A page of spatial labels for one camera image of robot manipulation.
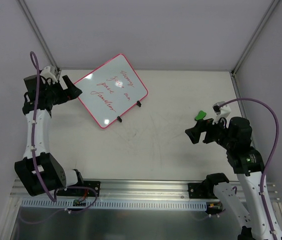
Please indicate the pink framed whiteboard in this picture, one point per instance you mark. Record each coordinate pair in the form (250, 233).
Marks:
(111, 90)

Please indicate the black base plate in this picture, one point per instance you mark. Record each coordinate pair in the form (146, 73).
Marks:
(200, 191)
(81, 189)

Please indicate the aluminium frame post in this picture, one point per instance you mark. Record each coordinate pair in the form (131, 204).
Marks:
(256, 34)
(34, 27)

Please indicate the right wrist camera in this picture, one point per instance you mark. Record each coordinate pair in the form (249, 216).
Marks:
(222, 110)

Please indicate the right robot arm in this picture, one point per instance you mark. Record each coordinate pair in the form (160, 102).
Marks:
(257, 220)

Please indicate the wire whiteboard stand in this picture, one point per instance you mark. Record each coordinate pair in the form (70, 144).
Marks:
(138, 103)

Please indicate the aluminium mounting rail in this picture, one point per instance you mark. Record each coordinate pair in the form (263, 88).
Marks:
(157, 190)

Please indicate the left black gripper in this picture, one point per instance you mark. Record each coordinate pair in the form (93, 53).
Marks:
(62, 90)

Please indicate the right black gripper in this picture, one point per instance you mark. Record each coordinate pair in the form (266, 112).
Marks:
(206, 130)

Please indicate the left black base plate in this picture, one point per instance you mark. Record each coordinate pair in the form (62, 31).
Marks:
(81, 189)

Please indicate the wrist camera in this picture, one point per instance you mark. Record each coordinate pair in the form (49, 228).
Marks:
(50, 71)
(222, 110)

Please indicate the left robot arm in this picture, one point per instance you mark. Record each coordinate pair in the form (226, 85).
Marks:
(38, 170)

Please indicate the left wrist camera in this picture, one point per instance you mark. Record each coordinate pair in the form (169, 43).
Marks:
(50, 71)

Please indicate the right aluminium frame post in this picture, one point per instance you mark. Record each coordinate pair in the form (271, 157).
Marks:
(256, 34)

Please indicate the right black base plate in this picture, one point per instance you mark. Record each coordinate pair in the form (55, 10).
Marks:
(200, 191)

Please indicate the white slotted cable duct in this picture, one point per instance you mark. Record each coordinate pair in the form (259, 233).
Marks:
(173, 205)

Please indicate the left aluminium frame post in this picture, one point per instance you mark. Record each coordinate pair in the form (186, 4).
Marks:
(34, 27)

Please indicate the green whiteboard eraser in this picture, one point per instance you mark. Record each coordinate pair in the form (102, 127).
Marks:
(200, 115)

